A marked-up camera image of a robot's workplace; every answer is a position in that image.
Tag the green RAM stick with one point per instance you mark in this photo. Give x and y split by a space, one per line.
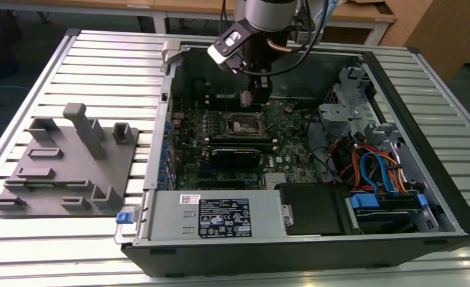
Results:
43 184

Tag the grey parts rack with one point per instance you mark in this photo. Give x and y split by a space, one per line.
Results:
78 167

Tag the silver chipset heatsink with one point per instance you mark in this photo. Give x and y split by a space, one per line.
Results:
276 177

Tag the wooden desk white frame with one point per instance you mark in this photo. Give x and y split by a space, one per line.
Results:
361 13
78 8

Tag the RAM slot white clips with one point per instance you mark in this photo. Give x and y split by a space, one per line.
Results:
237 141
237 149

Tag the silver power supply unit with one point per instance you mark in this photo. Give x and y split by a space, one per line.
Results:
166 215

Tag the blue case latch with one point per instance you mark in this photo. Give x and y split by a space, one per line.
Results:
122 218

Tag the grey plastic case latch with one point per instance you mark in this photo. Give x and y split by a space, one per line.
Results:
170 49

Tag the RAM slot black clips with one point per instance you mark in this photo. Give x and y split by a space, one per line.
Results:
237 138
237 145

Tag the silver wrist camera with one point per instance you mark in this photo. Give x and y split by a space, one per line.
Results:
228 49

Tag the CPU socket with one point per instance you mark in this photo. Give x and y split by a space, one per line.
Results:
245 127

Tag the hard disk in blue carrier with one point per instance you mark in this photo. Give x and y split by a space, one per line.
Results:
363 201

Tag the wooden cabinet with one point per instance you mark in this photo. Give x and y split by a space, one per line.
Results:
437 30

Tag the silver CPU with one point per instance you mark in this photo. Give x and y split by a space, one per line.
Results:
245 100

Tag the black expansion slot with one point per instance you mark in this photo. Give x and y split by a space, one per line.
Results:
225 184

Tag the green motherboard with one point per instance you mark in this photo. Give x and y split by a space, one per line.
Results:
293 149

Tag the graphics card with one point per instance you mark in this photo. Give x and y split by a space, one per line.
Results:
233 158

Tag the metal drive cage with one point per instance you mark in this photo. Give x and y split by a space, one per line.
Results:
337 113

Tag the black PC case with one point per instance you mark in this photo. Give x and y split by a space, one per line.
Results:
257 257

